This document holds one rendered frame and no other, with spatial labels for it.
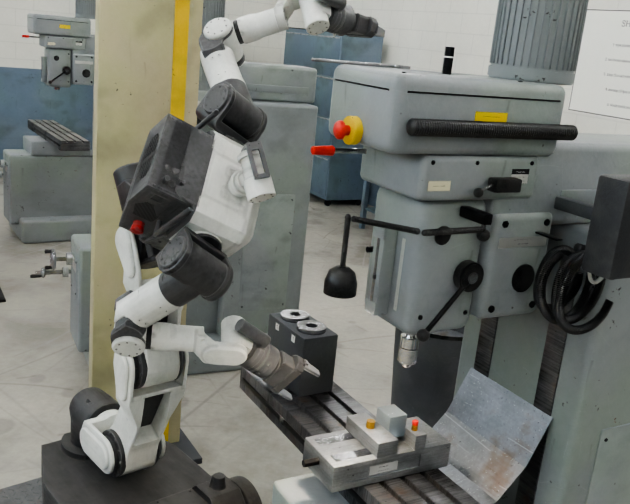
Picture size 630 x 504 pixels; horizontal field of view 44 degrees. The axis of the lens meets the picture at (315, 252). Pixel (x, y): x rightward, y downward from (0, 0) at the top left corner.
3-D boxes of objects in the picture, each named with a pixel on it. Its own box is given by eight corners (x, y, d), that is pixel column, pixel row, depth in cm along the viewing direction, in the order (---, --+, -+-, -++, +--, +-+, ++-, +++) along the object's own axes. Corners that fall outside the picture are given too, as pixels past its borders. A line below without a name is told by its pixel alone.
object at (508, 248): (480, 322, 180) (497, 214, 173) (417, 289, 200) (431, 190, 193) (539, 315, 190) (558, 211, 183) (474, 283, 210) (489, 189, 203)
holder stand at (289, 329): (298, 397, 230) (304, 335, 225) (264, 367, 248) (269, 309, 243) (332, 391, 236) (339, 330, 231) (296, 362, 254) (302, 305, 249)
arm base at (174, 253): (148, 281, 168) (185, 256, 164) (153, 239, 177) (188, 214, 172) (198, 312, 177) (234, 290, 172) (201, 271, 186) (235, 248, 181)
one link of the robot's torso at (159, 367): (112, 382, 222) (108, 222, 212) (166, 370, 233) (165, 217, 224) (137, 399, 210) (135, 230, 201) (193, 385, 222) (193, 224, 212)
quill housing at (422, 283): (407, 340, 173) (426, 200, 165) (358, 308, 190) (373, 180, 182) (472, 331, 183) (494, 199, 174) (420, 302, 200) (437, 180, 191)
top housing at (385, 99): (388, 155, 153) (398, 71, 149) (323, 135, 175) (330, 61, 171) (559, 157, 177) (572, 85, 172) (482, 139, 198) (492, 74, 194)
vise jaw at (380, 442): (376, 458, 187) (378, 443, 186) (344, 429, 200) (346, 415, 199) (396, 454, 190) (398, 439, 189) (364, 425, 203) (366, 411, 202)
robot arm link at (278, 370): (274, 402, 204) (241, 382, 198) (269, 377, 212) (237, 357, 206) (308, 373, 201) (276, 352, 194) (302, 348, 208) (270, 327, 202)
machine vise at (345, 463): (331, 493, 184) (335, 452, 181) (301, 461, 196) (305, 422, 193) (447, 466, 200) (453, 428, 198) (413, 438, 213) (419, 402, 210)
